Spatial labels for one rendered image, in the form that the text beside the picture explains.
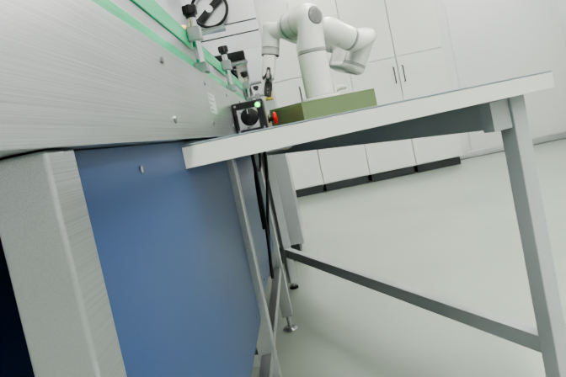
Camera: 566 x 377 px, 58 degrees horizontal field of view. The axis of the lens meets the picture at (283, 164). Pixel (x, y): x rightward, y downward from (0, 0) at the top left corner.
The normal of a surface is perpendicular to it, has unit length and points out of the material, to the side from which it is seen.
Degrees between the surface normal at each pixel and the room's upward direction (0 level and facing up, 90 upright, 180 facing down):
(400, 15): 90
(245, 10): 90
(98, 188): 90
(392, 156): 90
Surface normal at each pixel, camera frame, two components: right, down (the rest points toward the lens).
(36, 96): 0.98, -0.20
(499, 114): 0.38, -0.02
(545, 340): -0.90, 0.22
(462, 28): -0.02, 0.07
